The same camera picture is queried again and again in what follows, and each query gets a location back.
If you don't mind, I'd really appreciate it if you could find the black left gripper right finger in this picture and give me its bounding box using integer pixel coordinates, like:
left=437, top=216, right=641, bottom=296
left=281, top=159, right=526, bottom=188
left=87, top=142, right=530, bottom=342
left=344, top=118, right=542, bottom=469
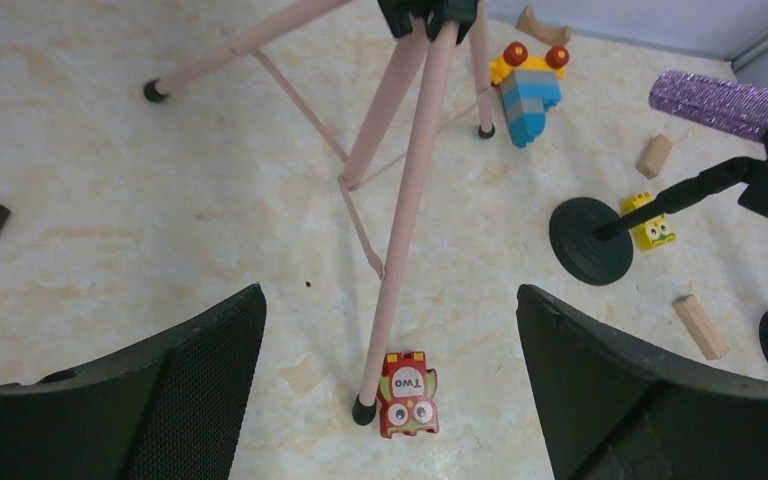
left=516, top=284, right=768, bottom=479

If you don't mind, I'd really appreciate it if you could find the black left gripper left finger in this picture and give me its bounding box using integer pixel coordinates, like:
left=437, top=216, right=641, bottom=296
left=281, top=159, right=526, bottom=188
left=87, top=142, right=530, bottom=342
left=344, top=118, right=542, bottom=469
left=0, top=284, right=267, bottom=479

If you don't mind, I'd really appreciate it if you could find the long wooden block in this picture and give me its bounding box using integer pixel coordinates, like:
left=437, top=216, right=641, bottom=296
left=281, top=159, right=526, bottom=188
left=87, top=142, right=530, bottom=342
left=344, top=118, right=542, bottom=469
left=673, top=295, right=729, bottom=360

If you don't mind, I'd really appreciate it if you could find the black microphone desk stand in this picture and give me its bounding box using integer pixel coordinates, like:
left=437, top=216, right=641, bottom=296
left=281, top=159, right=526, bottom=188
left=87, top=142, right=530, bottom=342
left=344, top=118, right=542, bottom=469
left=549, top=129, right=768, bottom=286

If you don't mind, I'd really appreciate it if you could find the yellow owl toy block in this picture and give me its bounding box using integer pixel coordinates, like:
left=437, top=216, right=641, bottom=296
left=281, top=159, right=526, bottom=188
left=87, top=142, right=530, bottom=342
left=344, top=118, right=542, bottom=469
left=620, top=192, right=677, bottom=252

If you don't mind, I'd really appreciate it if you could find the red owl toy block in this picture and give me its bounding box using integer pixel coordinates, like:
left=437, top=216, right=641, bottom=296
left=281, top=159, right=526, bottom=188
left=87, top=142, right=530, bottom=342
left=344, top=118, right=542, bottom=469
left=377, top=351, right=440, bottom=439

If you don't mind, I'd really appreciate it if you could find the small wooden block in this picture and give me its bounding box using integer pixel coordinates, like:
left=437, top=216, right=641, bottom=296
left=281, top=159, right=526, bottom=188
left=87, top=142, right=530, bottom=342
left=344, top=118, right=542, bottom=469
left=636, top=134, right=673, bottom=180

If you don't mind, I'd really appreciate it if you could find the purple glitter microphone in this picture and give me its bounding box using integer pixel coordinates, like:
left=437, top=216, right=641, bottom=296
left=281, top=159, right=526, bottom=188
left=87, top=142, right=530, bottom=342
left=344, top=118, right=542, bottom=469
left=648, top=70, right=768, bottom=143

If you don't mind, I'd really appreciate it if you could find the blue yellow toy block car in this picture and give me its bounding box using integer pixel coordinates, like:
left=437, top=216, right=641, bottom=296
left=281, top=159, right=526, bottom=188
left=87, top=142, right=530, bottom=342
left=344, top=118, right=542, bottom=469
left=489, top=41, right=570, bottom=148

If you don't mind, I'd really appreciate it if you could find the wooden arch block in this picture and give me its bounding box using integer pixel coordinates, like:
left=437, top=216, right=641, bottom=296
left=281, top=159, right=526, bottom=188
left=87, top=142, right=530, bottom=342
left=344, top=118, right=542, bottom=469
left=515, top=4, right=573, bottom=46

